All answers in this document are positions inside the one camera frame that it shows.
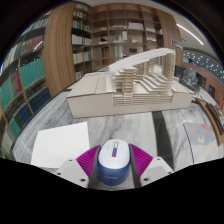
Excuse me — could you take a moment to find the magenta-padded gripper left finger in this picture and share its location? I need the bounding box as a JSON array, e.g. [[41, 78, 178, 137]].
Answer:
[[54, 144, 102, 189]]

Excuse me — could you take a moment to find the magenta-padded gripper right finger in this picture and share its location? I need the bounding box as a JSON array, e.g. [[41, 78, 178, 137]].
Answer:
[[128, 143, 175, 189]]

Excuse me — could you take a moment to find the white and blue computer mouse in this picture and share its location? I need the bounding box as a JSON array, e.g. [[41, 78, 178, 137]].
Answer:
[[96, 139, 132, 187]]

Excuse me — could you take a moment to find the grey floral print mouse pad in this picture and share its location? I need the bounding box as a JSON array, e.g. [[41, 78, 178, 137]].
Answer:
[[182, 120, 224, 165]]

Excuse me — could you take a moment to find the white paper sheet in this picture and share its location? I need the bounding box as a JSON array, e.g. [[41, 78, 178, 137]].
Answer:
[[30, 121, 91, 169]]

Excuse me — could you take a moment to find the cream layered architectural model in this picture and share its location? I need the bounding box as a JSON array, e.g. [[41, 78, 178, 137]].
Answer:
[[65, 47, 195, 119]]

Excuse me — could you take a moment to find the bookshelf with colourful books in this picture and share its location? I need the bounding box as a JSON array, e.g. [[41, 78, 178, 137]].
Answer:
[[0, 9, 55, 159]]

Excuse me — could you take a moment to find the group of small ceiling lights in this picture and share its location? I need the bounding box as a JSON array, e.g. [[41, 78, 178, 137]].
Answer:
[[185, 50, 224, 75]]

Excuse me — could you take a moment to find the wooden shelf unit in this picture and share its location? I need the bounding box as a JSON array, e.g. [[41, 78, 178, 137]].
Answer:
[[71, 2, 165, 81]]

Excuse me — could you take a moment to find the long ceiling light strip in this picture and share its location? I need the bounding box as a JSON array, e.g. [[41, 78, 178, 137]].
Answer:
[[175, 22, 205, 46]]

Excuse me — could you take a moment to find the white wall sign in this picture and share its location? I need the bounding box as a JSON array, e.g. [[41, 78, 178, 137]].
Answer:
[[171, 37, 184, 51]]

